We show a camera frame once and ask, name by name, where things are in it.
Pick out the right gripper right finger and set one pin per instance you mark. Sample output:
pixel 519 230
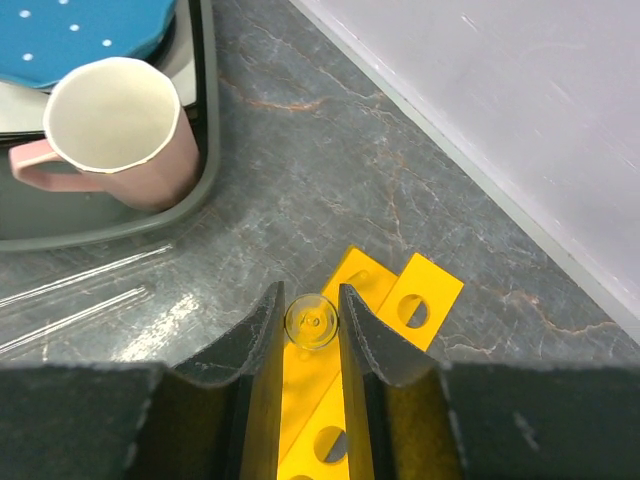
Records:
pixel 409 416

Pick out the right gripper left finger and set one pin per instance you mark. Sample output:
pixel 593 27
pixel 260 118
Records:
pixel 216 415

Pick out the glass test tube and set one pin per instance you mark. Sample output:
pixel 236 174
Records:
pixel 311 321

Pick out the yellow test tube rack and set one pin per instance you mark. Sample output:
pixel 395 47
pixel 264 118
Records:
pixel 414 303

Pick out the grey plastic tray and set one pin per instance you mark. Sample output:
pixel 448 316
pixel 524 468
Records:
pixel 33 220

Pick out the pink mug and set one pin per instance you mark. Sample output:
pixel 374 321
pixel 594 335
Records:
pixel 117 126

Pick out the blue dotted plate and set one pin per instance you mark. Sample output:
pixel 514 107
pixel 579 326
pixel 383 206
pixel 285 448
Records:
pixel 42 41

